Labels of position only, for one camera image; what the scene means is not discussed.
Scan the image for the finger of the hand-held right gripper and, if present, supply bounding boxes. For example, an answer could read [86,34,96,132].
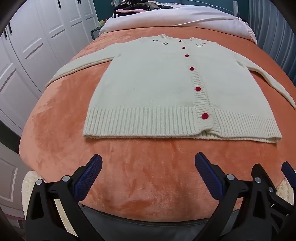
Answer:
[281,161,296,186]
[252,163,292,219]

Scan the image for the small side table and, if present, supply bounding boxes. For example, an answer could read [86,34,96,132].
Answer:
[91,20,107,41]

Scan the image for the teal padded headboard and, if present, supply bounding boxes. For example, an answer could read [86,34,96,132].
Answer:
[178,0,239,16]

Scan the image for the pile of dark clothes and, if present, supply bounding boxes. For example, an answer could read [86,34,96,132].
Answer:
[112,0,174,18]

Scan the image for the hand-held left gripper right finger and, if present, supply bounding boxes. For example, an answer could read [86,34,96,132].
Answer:
[195,152,279,241]

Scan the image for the white panelled wardrobe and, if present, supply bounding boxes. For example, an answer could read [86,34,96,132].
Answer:
[0,0,102,137]

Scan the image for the pale pink duvet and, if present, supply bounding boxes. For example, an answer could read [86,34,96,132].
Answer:
[99,3,257,44]

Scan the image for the cream knit cardigan red buttons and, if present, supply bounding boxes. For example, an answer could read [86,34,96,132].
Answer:
[45,34,296,143]

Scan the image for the cream fluffy rug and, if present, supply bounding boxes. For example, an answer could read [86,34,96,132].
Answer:
[22,170,79,232]

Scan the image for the orange plush blanket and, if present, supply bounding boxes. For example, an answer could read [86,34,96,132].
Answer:
[18,29,296,223]

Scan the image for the white panel door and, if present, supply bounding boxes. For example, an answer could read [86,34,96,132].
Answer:
[0,142,25,224]

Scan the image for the grey-blue curtain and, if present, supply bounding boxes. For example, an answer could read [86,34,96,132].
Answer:
[240,0,296,84]

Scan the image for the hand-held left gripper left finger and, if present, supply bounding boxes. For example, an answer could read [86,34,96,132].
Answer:
[25,153,103,241]

